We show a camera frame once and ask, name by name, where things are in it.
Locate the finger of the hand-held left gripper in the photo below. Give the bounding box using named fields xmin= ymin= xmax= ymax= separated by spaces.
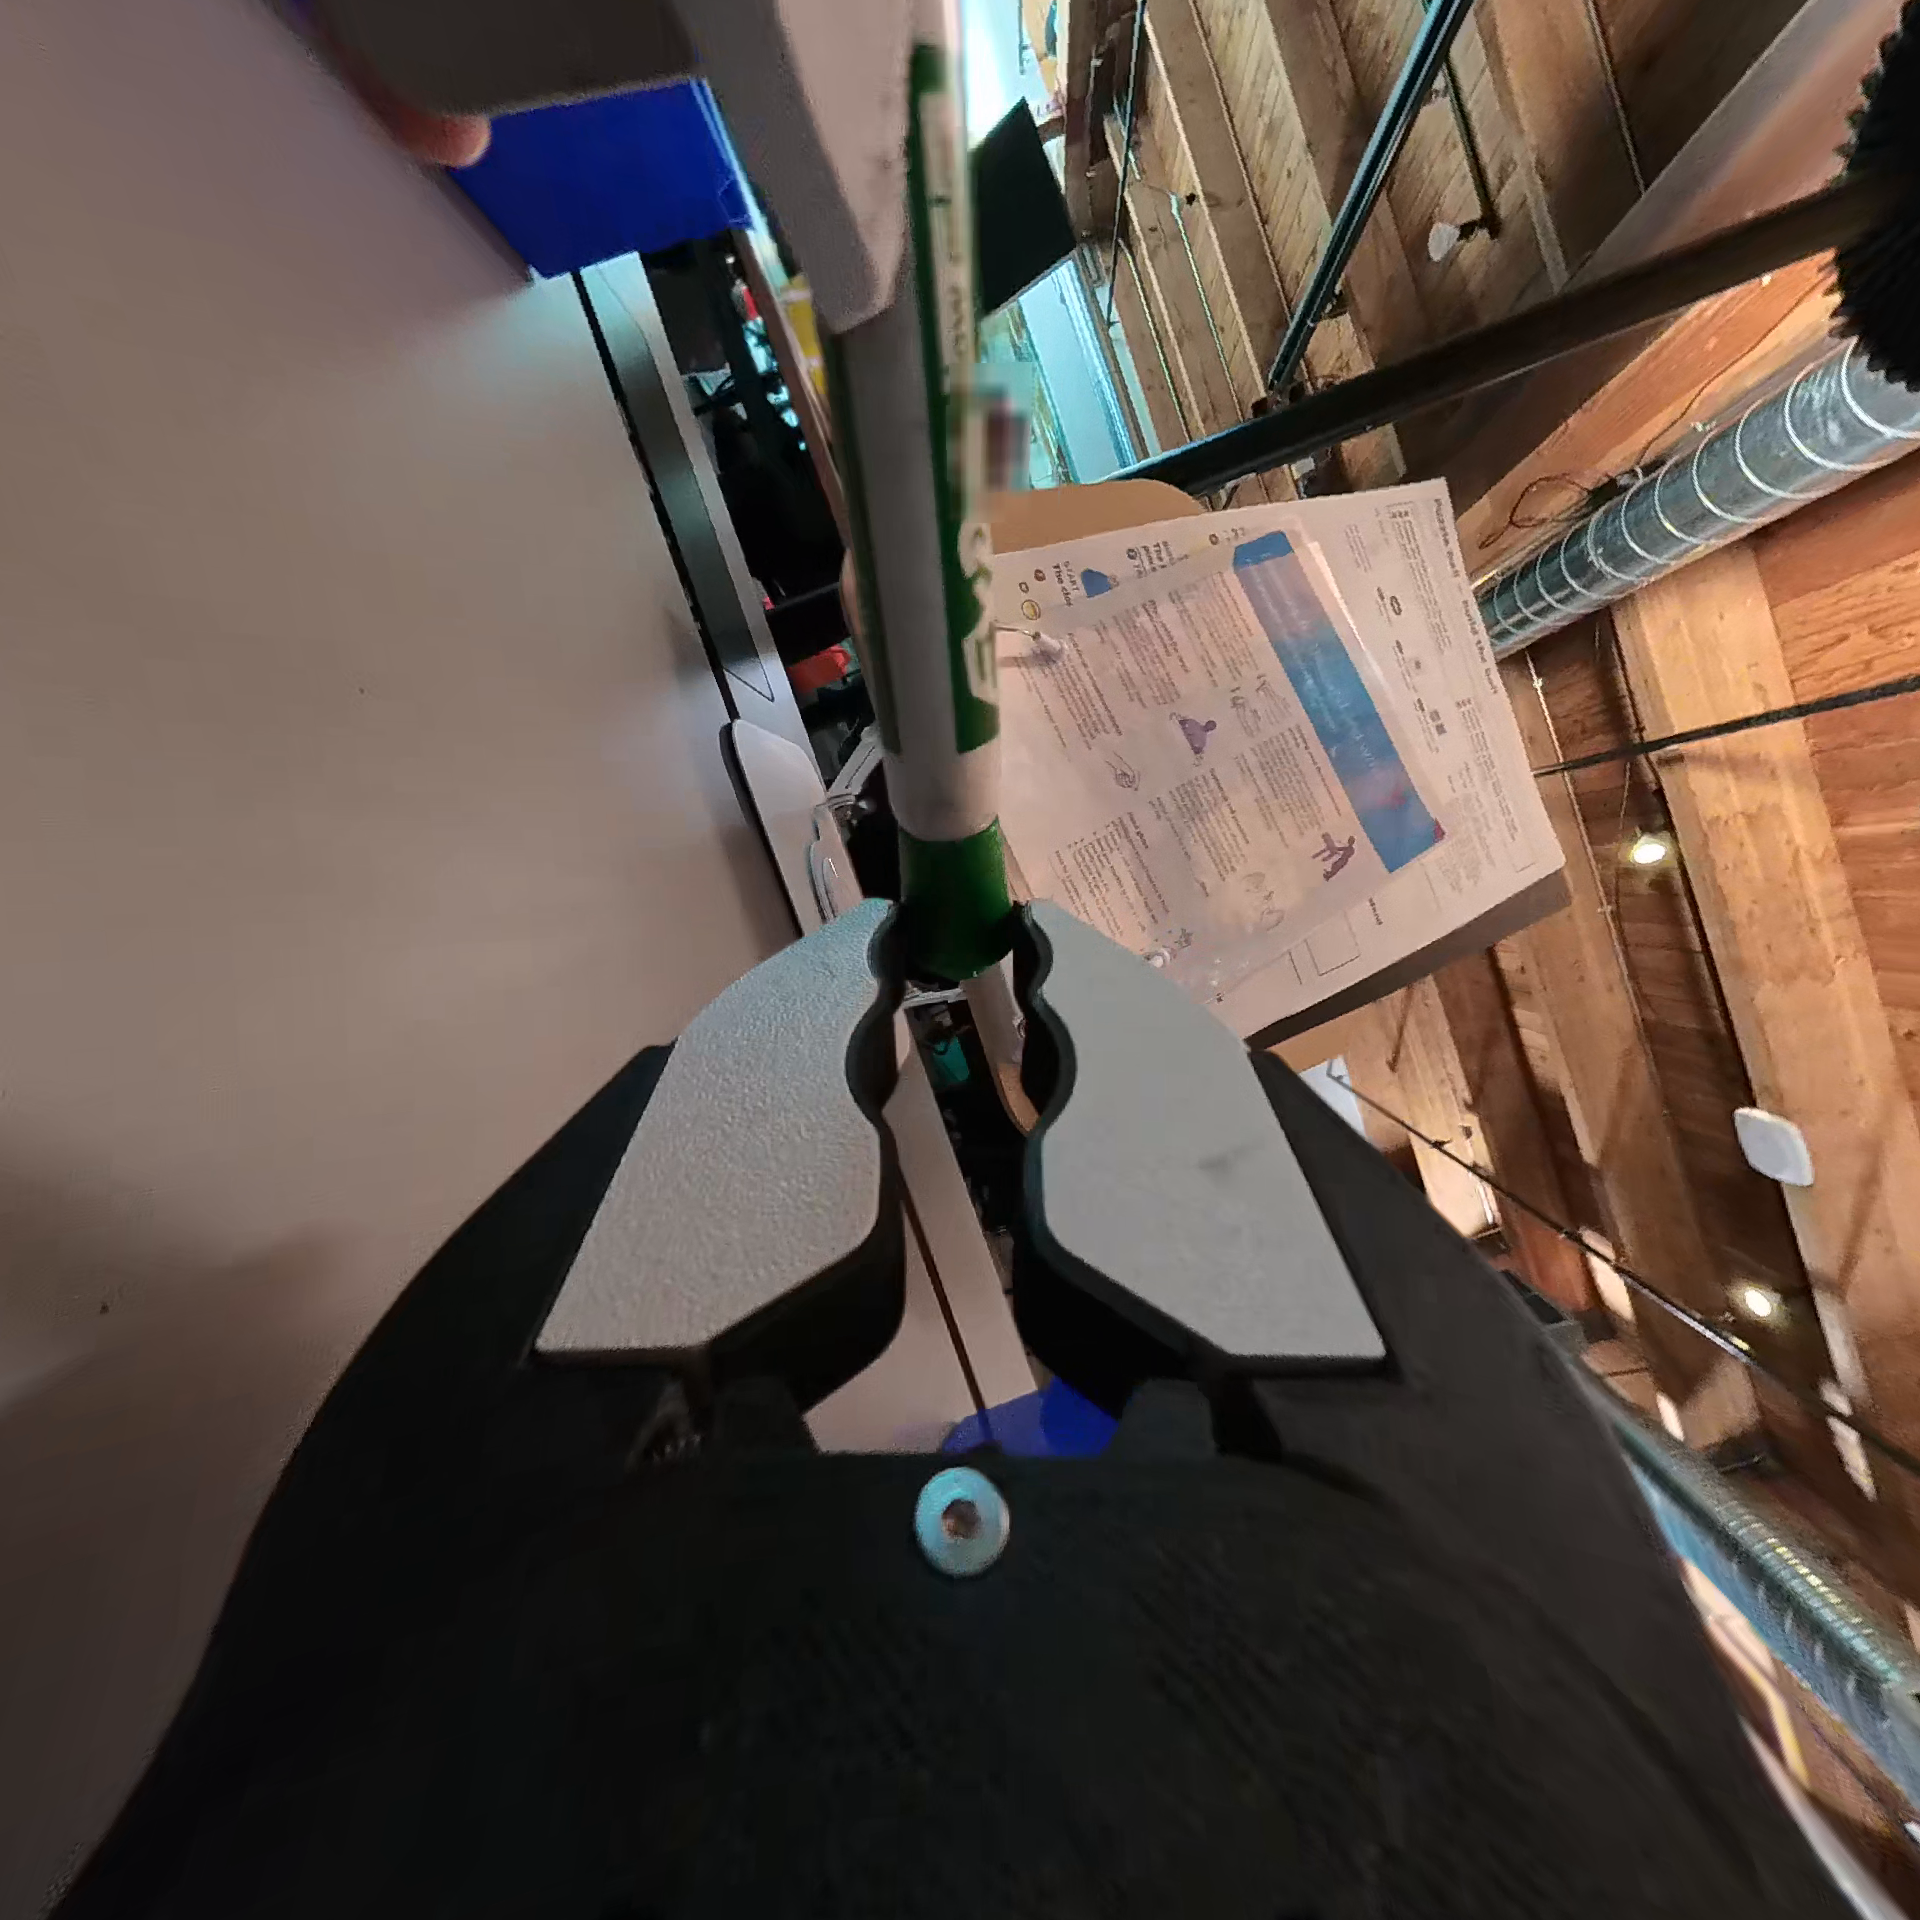
xmin=315 ymin=0 xmax=712 ymax=121
xmin=678 ymin=0 xmax=969 ymax=333

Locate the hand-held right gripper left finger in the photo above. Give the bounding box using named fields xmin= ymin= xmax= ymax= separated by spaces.
xmin=536 ymin=902 xmax=907 ymax=1376

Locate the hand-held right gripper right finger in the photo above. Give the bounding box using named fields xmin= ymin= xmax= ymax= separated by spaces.
xmin=1015 ymin=902 xmax=1388 ymax=1376

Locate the blue plastic bin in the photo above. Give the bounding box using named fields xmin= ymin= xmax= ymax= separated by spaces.
xmin=446 ymin=80 xmax=759 ymax=282
xmin=938 ymin=1376 xmax=1119 ymax=1464

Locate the green marker pen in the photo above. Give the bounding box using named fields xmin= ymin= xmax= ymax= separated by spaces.
xmin=826 ymin=38 xmax=1041 ymax=992

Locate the black desk mat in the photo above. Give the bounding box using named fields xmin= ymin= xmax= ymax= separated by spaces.
xmin=572 ymin=257 xmax=801 ymax=725

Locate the grey desk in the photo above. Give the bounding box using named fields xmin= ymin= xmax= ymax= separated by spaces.
xmin=0 ymin=0 xmax=1041 ymax=1920

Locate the person's left hand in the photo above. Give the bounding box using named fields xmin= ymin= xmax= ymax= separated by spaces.
xmin=375 ymin=85 xmax=497 ymax=170

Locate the wooden document stand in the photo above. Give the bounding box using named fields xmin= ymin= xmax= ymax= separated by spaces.
xmin=721 ymin=475 xmax=1579 ymax=1051

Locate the printed instruction sheet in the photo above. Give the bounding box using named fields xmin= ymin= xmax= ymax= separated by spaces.
xmin=1006 ymin=535 xmax=1446 ymax=969

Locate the white printed form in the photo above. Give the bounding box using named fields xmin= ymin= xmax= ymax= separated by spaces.
xmin=993 ymin=481 xmax=1569 ymax=1023

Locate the metal ventilation duct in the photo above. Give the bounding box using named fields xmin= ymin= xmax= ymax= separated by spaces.
xmin=1472 ymin=337 xmax=1920 ymax=656
xmin=1607 ymin=1398 xmax=1920 ymax=1818

